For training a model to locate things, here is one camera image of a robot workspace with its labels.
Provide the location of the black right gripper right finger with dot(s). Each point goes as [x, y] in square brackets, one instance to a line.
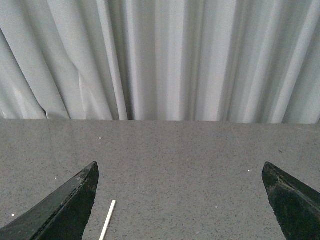
[295, 204]

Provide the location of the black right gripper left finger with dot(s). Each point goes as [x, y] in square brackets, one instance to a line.
[62, 215]

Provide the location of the white chopstick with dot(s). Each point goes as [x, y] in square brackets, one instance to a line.
[108, 220]

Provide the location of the grey pleated curtain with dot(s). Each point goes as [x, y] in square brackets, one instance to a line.
[241, 61]

